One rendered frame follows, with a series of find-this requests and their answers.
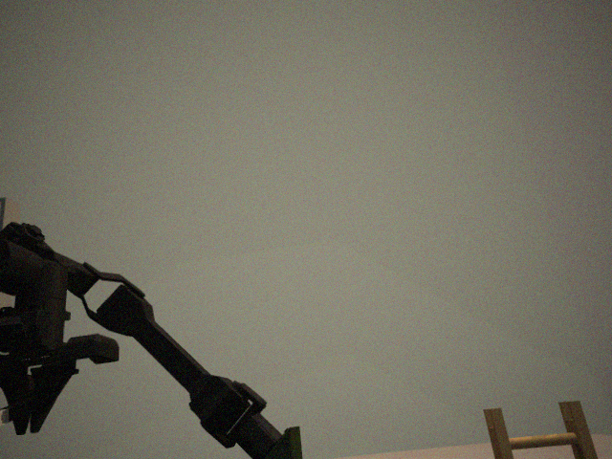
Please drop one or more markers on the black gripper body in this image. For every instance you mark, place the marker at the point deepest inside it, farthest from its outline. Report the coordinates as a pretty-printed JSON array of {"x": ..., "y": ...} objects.
[{"x": 97, "y": 348}]

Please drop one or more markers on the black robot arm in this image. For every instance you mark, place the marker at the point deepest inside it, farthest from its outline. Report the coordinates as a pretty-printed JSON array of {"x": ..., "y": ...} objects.
[{"x": 31, "y": 268}]

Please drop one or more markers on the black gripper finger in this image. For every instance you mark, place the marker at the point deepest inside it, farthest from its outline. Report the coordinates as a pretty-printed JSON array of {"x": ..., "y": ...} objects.
[
  {"x": 49, "y": 381},
  {"x": 17, "y": 387}
]

